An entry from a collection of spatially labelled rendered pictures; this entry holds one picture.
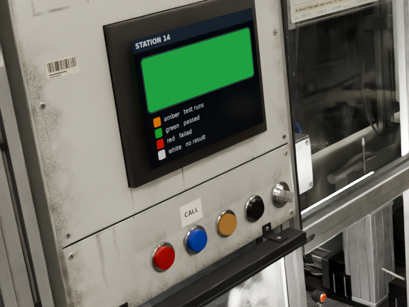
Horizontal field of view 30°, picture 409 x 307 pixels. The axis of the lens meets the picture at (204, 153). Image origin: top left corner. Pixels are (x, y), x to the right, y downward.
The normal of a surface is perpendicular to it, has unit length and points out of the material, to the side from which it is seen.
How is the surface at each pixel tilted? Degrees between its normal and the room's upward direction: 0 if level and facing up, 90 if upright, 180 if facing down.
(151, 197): 90
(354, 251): 90
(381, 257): 90
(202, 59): 90
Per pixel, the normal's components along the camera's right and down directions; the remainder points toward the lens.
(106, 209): 0.70, 0.15
